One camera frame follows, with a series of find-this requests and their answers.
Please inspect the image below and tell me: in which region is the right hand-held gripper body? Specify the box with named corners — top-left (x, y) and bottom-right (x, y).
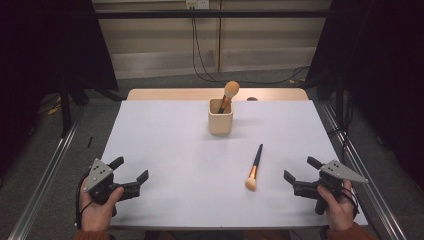
top-left (293, 159), bottom-right (370, 216)

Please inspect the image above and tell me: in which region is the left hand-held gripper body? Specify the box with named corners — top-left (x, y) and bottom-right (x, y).
top-left (82, 157), bottom-right (142, 206)

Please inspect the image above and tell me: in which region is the beige square cup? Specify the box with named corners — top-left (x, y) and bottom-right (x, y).
top-left (208, 98), bottom-right (234, 137)

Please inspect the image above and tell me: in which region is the large round-head makeup brush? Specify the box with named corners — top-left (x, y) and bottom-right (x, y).
top-left (217, 80), bottom-right (241, 115)

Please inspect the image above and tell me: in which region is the person's left hand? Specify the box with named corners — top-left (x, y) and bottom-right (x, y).
top-left (79, 175), bottom-right (125, 233)

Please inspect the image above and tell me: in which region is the person's right hand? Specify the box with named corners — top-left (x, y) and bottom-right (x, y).
top-left (316, 179), bottom-right (356, 233)

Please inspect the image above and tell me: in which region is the small flat-head makeup brush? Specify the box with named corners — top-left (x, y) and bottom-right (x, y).
top-left (244, 143), bottom-right (264, 193)

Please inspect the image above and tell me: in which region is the white table sheet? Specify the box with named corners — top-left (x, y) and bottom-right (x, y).
top-left (99, 99), bottom-right (370, 230)

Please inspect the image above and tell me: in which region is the black metal stand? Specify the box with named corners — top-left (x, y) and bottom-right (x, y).
top-left (333, 71), bottom-right (348, 136)
top-left (58, 74), bottom-right (125, 138)

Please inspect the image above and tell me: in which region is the yellow floor scrap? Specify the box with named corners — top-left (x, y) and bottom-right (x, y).
top-left (47, 95), bottom-right (64, 116)

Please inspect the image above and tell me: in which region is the black curtain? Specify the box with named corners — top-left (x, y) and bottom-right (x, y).
top-left (0, 0), bottom-right (120, 178)
top-left (305, 0), bottom-right (424, 193)

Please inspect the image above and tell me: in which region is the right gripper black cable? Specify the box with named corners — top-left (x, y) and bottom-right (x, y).
top-left (340, 186), bottom-right (361, 219)

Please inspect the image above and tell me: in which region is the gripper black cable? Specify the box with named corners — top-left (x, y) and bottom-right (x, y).
top-left (340, 186), bottom-right (361, 219)
top-left (75, 171), bottom-right (94, 231)

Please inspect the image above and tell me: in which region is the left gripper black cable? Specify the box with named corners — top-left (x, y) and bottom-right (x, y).
top-left (75, 171), bottom-right (94, 231)

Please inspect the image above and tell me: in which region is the aluminium floor rail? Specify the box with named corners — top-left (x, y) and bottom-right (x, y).
top-left (320, 99), bottom-right (408, 240)
top-left (7, 101), bottom-right (86, 240)

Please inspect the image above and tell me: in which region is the black wall cable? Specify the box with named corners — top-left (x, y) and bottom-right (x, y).
top-left (193, 8), bottom-right (312, 86)
top-left (191, 8), bottom-right (218, 84)

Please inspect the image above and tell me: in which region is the black horizontal frame bar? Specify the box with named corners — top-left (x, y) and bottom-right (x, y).
top-left (94, 9), bottom-right (332, 20)

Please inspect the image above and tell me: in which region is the white wall socket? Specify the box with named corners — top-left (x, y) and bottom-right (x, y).
top-left (185, 0), bottom-right (211, 10)

